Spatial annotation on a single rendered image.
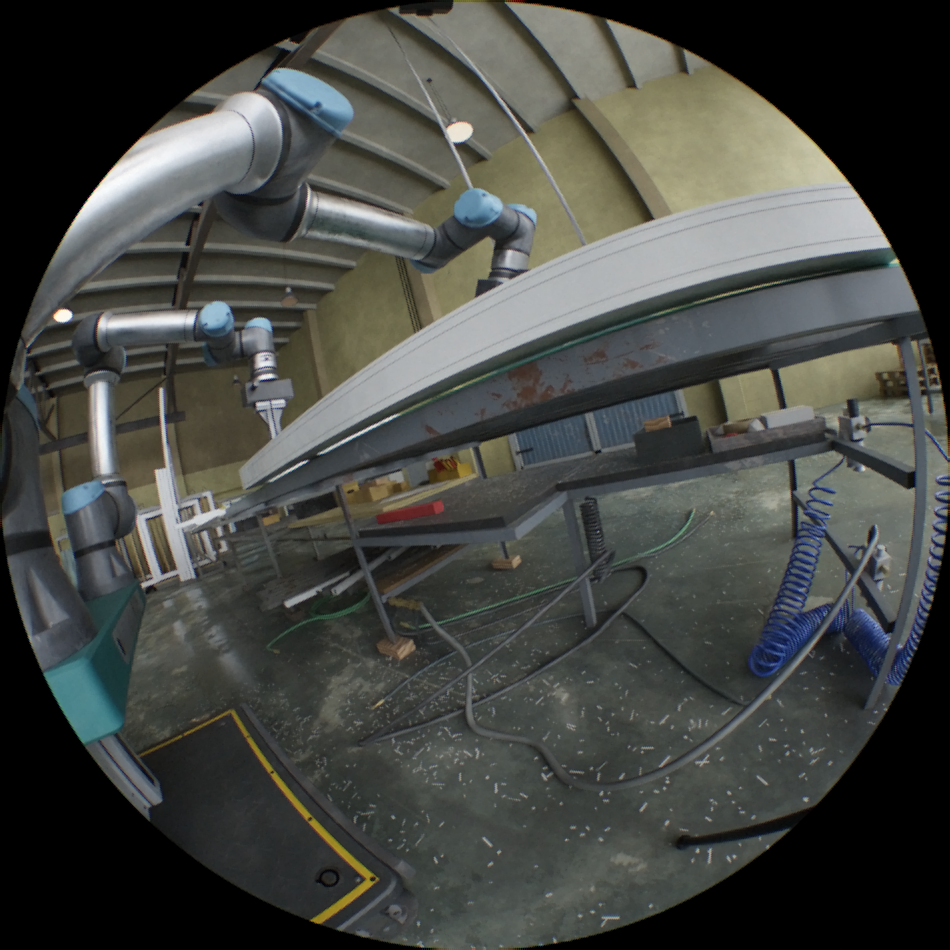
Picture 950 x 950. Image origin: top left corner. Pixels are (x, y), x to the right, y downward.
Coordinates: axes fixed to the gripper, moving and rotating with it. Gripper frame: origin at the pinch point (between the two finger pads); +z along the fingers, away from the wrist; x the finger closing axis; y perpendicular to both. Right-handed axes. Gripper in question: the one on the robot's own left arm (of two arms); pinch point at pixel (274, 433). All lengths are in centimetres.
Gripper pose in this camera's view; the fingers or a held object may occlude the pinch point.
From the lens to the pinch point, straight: 89.1
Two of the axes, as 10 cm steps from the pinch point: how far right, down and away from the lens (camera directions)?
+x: 5.6, -2.2, 8.0
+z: 2.7, 9.6, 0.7
